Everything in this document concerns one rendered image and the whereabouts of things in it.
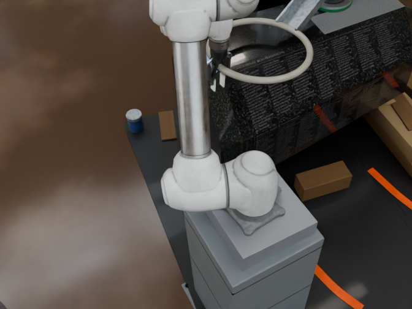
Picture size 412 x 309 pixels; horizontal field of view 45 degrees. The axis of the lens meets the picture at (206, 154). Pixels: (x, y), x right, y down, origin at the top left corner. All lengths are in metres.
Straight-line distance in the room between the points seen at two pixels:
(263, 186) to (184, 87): 0.41
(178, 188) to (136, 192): 1.41
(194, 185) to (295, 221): 0.43
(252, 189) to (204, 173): 0.17
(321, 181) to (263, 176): 1.30
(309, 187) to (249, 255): 1.18
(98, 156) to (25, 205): 0.53
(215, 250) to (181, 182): 0.36
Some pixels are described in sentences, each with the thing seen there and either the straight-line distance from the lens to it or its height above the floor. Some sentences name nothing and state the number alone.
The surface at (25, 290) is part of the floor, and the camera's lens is 2.88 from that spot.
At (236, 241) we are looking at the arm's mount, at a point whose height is 0.90.
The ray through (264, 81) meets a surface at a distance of 2.15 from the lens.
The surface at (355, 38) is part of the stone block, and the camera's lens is 2.70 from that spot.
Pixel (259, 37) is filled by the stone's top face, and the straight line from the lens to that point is 2.57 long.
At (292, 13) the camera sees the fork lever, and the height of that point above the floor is 0.96.
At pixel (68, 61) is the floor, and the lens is 3.98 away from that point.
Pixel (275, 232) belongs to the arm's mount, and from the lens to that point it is 1.81.
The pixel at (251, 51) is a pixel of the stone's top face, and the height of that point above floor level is 0.87.
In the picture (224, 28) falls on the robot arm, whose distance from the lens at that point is 2.05.
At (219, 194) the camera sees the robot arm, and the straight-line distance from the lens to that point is 1.64.
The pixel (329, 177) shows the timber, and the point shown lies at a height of 0.14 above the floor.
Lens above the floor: 2.45
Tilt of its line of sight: 51 degrees down
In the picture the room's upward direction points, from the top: 4 degrees counter-clockwise
